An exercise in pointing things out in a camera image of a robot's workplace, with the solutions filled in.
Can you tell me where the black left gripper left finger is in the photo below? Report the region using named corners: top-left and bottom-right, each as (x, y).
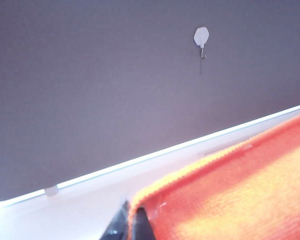
top-left (99, 199), bottom-right (132, 240)

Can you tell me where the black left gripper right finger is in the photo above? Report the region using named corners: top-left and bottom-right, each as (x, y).
top-left (132, 207), bottom-right (156, 240)

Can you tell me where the orange microfiber cloth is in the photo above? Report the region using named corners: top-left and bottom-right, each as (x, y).
top-left (128, 109), bottom-right (300, 240)

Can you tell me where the wide brown desk partition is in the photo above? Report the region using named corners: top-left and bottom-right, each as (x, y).
top-left (0, 0), bottom-right (300, 202)

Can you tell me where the white partition bracket clip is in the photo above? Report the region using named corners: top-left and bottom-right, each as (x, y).
top-left (43, 186), bottom-right (59, 198)

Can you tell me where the white adhesive wall hook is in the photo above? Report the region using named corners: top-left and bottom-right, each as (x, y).
top-left (192, 26), bottom-right (211, 61)

